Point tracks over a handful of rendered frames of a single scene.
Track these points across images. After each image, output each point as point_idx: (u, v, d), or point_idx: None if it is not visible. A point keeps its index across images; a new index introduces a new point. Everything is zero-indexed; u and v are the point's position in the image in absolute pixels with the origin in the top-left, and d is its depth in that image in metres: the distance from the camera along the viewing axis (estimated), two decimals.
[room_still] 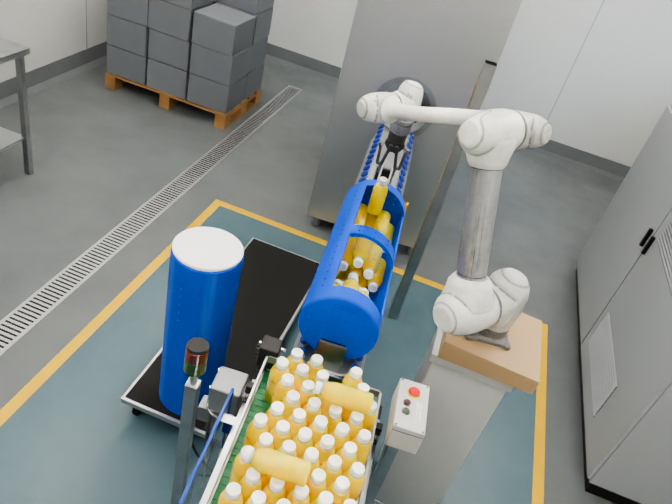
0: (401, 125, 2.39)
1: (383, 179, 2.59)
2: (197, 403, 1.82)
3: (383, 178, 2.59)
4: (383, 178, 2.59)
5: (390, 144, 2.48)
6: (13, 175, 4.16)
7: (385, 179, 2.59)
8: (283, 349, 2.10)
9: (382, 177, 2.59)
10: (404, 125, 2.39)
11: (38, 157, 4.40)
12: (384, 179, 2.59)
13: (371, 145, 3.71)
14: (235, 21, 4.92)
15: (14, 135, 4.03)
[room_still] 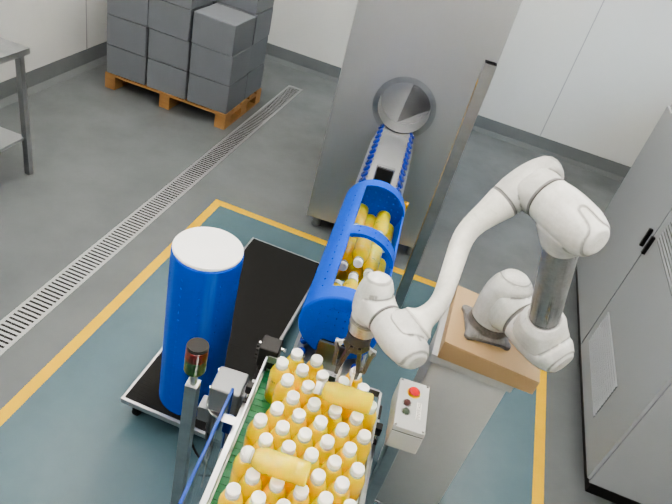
0: (363, 329, 1.73)
1: (343, 380, 1.92)
2: (197, 403, 1.82)
3: (343, 379, 1.93)
4: (343, 379, 1.93)
5: (350, 345, 1.82)
6: (13, 175, 4.16)
7: (346, 381, 1.92)
8: (283, 349, 2.10)
9: (342, 378, 1.93)
10: (368, 329, 1.73)
11: (38, 157, 4.40)
12: (344, 380, 1.93)
13: (371, 145, 3.71)
14: (235, 21, 4.92)
15: (14, 135, 4.03)
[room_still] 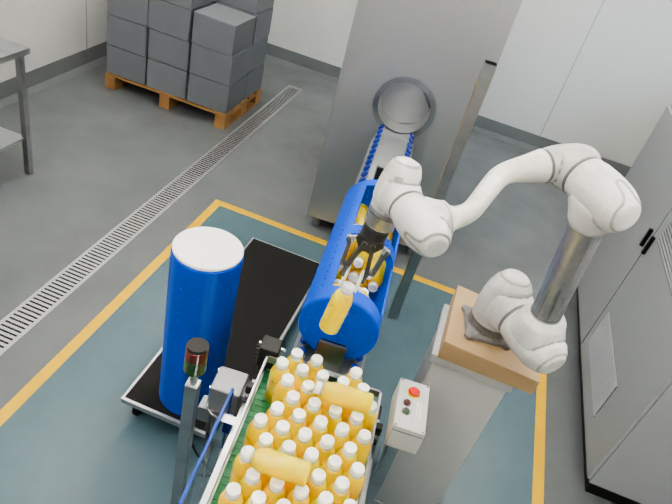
0: (384, 219, 1.60)
1: (343, 380, 1.92)
2: (197, 403, 1.82)
3: (343, 379, 1.93)
4: (343, 379, 1.93)
5: (364, 241, 1.69)
6: (13, 175, 4.16)
7: (346, 381, 1.92)
8: (283, 349, 2.10)
9: (342, 378, 1.93)
10: (388, 220, 1.60)
11: (38, 157, 4.40)
12: (344, 380, 1.93)
13: (371, 145, 3.71)
14: (235, 21, 4.92)
15: (14, 135, 4.03)
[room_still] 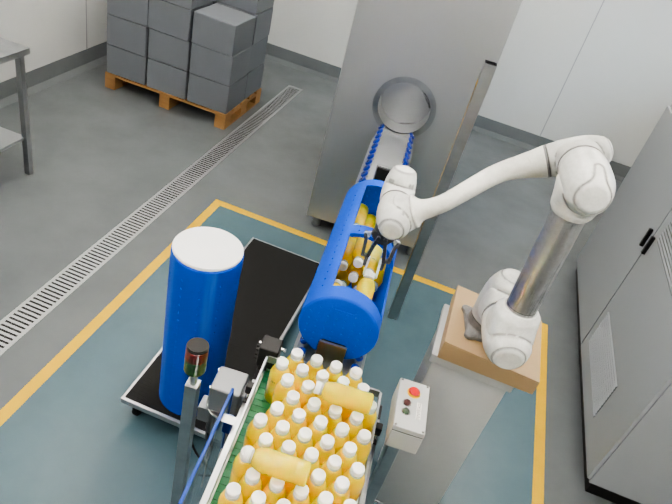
0: None
1: (343, 380, 1.92)
2: (197, 403, 1.82)
3: (343, 379, 1.93)
4: (343, 379, 1.93)
5: (378, 236, 2.08)
6: (13, 175, 4.16)
7: (346, 381, 1.92)
8: (283, 349, 2.10)
9: (342, 378, 1.93)
10: None
11: (38, 157, 4.40)
12: (344, 380, 1.93)
13: (371, 145, 3.71)
14: (235, 21, 4.92)
15: (14, 135, 4.03)
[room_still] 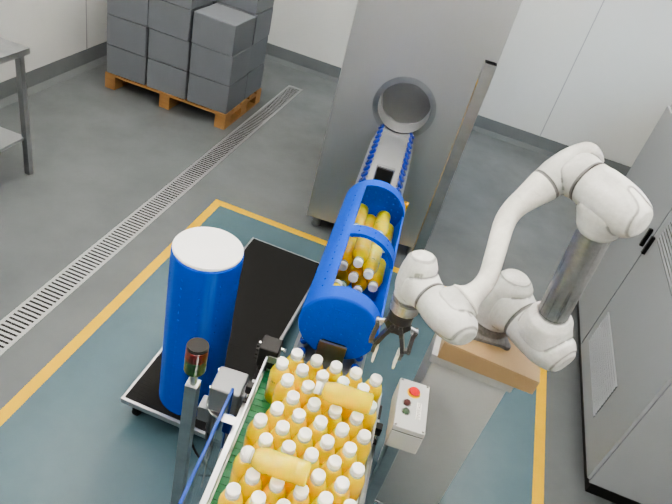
0: (406, 308, 1.73)
1: (343, 380, 1.92)
2: (197, 403, 1.82)
3: (343, 379, 1.93)
4: (343, 379, 1.93)
5: (391, 324, 1.82)
6: (13, 175, 4.16)
7: (346, 381, 1.92)
8: (283, 349, 2.10)
9: (342, 378, 1.93)
10: (410, 308, 1.73)
11: (38, 157, 4.40)
12: (344, 380, 1.93)
13: (371, 145, 3.71)
14: (235, 21, 4.92)
15: (14, 135, 4.03)
